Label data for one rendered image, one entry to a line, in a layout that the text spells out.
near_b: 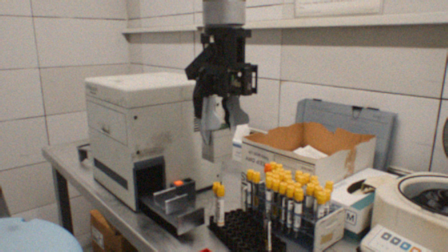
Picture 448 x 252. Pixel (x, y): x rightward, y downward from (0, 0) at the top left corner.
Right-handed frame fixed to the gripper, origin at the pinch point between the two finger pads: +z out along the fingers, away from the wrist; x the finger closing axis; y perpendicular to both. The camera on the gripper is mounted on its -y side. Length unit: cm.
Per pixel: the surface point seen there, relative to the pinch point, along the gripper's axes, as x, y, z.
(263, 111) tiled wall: 54, -41, 9
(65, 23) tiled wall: 13, -152, -27
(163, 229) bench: -7.4, -9.7, 22.2
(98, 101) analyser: -10.2, -37.1, -2.5
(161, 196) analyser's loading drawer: -6.0, -13.0, 16.0
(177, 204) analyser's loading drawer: -4.6, -8.4, 16.6
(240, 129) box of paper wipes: 40, -39, 13
